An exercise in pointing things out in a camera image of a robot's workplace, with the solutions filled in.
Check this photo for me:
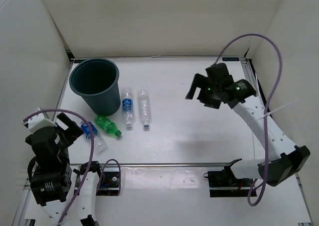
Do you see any clear bottle blue label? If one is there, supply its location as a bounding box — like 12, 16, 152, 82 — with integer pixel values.
121, 87, 135, 130

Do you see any clear bottle blue cap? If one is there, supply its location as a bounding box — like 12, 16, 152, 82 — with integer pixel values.
138, 90, 151, 130

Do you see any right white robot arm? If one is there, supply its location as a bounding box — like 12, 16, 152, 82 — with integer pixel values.
185, 63, 311, 187

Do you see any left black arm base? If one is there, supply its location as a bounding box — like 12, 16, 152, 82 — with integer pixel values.
96, 164, 122, 196

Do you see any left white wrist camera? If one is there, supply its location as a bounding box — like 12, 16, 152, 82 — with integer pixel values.
21, 113, 57, 134

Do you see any green plastic bottle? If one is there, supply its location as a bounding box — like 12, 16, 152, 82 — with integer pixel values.
94, 115, 122, 137

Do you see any white zip tie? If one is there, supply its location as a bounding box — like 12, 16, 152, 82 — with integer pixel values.
257, 98, 300, 120

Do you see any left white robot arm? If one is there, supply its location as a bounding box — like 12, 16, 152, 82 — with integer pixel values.
23, 113, 105, 226

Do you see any dark green plastic bin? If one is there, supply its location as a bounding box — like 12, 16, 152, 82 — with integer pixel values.
69, 58, 121, 116

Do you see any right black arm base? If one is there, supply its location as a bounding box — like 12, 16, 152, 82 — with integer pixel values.
203, 170, 253, 198

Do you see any blue label bottle white cap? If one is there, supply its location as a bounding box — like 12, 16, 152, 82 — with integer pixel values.
80, 121, 107, 155

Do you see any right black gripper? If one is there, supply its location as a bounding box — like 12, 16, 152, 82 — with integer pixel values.
185, 74, 221, 110

